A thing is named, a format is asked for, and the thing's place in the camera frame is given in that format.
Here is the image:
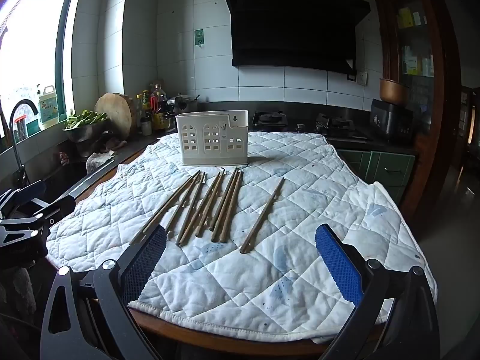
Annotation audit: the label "wooden chopstick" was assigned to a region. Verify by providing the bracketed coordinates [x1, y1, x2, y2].
[166, 172, 203, 240]
[220, 171, 243, 243]
[179, 173, 219, 246]
[195, 169, 225, 237]
[209, 166, 239, 232]
[176, 172, 205, 246]
[239, 178, 284, 254]
[211, 170, 240, 243]
[130, 171, 200, 245]

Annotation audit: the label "black sink faucet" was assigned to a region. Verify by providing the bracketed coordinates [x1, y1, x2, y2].
[8, 98, 40, 189]

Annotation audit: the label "metal bowl of greens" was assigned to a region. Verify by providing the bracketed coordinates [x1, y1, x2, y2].
[63, 110, 108, 143]

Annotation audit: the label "white detergent jug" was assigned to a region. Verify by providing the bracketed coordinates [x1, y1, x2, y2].
[38, 85, 59, 129]

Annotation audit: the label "round wooden cutting board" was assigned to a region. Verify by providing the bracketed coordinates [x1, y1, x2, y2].
[94, 93, 137, 140]

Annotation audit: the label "white small jar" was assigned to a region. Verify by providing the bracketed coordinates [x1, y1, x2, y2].
[141, 116, 152, 137]

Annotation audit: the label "yellow label oil bottle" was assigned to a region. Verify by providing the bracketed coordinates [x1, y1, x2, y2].
[151, 84, 170, 131]

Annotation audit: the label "green cabinet drawers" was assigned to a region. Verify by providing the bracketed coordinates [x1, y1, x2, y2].
[337, 150, 415, 204]

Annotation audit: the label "white quilted cloth mat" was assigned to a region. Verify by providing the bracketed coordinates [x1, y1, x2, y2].
[46, 132, 438, 342]

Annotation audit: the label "silver pressure cooker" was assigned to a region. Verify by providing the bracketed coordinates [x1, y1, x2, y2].
[168, 94, 199, 115]

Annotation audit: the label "cream plastic utensil holder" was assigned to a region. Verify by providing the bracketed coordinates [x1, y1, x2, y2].
[176, 110, 249, 167]

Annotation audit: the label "black box appliance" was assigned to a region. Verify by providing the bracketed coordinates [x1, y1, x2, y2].
[370, 99, 413, 136]

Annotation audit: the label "black gas stove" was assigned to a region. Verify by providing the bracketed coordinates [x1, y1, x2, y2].
[249, 111, 369, 140]

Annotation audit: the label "copper coloured pot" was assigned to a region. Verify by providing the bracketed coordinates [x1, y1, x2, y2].
[380, 78, 408, 104]

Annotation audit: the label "black range hood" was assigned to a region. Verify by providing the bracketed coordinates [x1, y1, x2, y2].
[225, 0, 370, 76]

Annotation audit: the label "green wall hook sticker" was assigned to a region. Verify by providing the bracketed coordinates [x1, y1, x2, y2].
[193, 28, 204, 47]

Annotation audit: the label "wall power socket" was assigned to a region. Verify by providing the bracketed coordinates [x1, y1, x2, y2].
[355, 71, 368, 86]

